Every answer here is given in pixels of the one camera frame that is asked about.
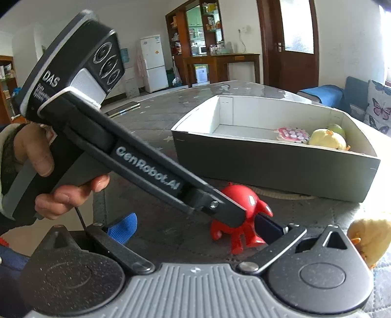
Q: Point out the dark notebook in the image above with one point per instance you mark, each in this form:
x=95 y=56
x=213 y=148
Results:
x=123 y=109

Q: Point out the dark blue knit clothing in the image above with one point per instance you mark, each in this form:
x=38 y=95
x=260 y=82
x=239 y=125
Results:
x=12 y=275

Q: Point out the grey cardboard box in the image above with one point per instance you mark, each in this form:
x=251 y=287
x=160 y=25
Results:
x=259 y=165

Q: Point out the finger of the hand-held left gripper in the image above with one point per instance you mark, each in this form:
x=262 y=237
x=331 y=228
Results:
x=227 y=212

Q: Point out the person's left hand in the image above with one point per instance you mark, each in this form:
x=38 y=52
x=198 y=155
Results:
x=39 y=153

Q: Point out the blue cloth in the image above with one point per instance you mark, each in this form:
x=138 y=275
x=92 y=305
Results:
x=323 y=94

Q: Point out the wooden bookshelf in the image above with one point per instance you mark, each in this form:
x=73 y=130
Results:
x=6 y=85

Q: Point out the butterfly print cushion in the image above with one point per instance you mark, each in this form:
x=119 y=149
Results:
x=380 y=107

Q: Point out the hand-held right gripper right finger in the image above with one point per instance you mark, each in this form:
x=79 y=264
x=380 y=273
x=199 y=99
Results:
x=270 y=229

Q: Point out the toy with white frill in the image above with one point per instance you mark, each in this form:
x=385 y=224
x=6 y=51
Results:
x=291 y=134

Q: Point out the white refrigerator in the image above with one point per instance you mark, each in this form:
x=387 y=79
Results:
x=152 y=65

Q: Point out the window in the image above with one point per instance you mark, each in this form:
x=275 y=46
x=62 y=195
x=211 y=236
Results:
x=385 y=46

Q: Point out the white microwave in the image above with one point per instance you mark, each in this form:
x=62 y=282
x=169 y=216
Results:
x=202 y=50

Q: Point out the wooden counter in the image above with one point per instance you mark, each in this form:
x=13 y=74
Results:
x=220 y=59

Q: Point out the wooden display cabinet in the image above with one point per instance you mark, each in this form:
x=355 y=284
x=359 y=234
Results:
x=183 y=30

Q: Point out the red monster toy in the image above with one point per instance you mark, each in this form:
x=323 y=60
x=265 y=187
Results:
x=244 y=198

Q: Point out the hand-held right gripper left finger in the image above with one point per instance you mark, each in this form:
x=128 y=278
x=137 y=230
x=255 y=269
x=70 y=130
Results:
x=123 y=228

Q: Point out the yellow plush chick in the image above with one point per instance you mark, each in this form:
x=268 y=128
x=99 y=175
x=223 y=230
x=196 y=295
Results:
x=326 y=140
x=372 y=240

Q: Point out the green one-eyed monster toy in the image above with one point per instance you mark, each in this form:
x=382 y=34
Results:
x=337 y=129

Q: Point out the printed paper sign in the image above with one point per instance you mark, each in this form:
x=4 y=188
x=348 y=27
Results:
x=202 y=73

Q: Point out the wooden door with glass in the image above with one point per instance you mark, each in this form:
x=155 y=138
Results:
x=272 y=67

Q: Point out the blue sofa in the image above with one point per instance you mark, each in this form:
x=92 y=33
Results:
x=356 y=94

